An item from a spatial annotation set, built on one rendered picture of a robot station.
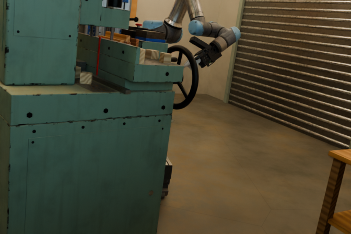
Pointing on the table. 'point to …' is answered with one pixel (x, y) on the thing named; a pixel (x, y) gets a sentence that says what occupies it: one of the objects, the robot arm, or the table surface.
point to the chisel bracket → (115, 18)
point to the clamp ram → (128, 33)
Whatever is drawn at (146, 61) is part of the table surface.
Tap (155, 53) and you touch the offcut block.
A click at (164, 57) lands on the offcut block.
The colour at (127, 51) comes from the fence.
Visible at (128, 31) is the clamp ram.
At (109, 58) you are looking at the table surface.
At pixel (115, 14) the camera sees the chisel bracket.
